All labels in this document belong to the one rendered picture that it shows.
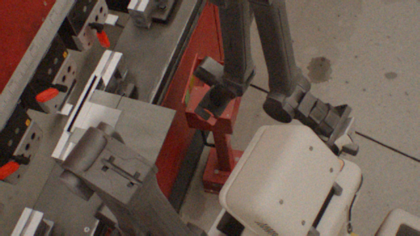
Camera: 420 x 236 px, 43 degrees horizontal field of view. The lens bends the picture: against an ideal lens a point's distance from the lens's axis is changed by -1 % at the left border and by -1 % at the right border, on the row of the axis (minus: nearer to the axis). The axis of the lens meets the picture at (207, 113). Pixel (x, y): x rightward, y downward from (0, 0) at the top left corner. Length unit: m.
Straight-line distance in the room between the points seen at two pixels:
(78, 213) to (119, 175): 0.83
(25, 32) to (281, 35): 0.55
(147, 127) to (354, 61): 1.55
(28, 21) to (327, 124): 0.70
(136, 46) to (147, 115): 0.37
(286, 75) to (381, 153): 1.50
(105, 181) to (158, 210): 0.12
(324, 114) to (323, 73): 1.54
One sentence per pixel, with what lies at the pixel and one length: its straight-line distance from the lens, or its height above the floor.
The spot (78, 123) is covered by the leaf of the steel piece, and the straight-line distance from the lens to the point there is 1.59.
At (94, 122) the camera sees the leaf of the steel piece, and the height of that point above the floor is 1.00.
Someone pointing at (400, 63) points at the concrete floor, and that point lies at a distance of 2.88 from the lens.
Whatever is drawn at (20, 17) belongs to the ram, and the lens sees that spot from 1.21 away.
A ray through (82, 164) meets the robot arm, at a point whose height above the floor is 1.62.
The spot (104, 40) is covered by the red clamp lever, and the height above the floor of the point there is 1.19.
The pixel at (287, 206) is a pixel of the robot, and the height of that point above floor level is 1.36.
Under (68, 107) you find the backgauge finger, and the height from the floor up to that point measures 1.01.
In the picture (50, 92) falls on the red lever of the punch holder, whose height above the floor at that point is 1.30.
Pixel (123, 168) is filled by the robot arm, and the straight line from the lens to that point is 0.80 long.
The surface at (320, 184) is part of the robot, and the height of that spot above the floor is 1.32.
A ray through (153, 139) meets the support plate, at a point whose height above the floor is 1.00.
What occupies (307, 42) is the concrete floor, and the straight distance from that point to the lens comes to 2.88.
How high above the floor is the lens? 2.33
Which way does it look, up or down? 61 degrees down
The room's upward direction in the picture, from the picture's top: 12 degrees counter-clockwise
